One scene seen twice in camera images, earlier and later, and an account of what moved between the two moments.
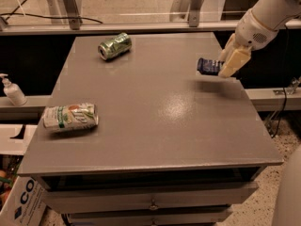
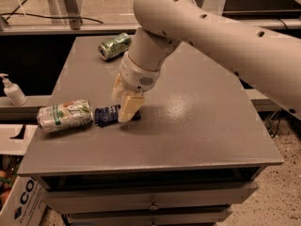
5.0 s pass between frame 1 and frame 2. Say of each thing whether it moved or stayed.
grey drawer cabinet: stayed
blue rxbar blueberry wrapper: moved
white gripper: moved
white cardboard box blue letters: stayed
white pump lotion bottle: stayed
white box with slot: stayed
